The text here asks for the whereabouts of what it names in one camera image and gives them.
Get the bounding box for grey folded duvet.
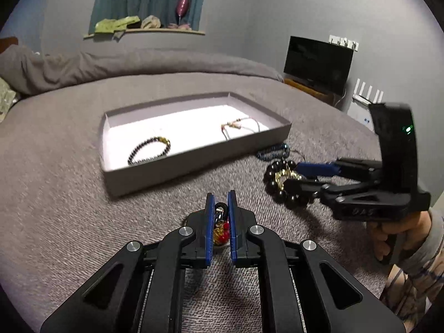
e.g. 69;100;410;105
0;45;283;96

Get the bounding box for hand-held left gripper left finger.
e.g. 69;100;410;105
40;192;216;333

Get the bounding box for red bead gold hair clip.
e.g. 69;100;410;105
213;201;231;247

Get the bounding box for pink wine glass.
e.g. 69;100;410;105
175;0;190;28

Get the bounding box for white wall sockets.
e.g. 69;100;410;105
329;35;359;50

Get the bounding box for green pillow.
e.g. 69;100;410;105
0;76;19;122

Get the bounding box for wooden window sill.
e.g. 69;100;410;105
83;28;205;39

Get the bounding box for thin cord bracelet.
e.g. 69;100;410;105
221;118;261;141

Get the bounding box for person's right forearm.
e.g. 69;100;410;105
380;208;444;324

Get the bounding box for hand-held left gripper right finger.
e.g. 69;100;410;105
227;190;406;333

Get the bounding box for large black bead bracelet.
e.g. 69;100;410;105
264;160;318;209

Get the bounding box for white router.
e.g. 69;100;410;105
352;79;385;105

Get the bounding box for white box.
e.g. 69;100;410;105
347;100;377;132

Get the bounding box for wooden headboard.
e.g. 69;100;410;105
0;36;19;54

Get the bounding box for black television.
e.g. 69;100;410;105
283;36;354;96

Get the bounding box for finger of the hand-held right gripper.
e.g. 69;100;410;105
282;178;347;209
296;159;383;181

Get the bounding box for grey cardboard tray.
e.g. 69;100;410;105
100;92;291;198

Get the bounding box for person's right hand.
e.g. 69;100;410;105
366;208;434;261

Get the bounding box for blue bead bracelet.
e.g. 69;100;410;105
257;144;290;161

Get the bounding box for small black bead bracelet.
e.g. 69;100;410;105
127;136;171;166

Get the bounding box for green cloth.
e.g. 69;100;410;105
94;16;141;39

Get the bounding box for wooden television stand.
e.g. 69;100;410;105
284;78;335;104

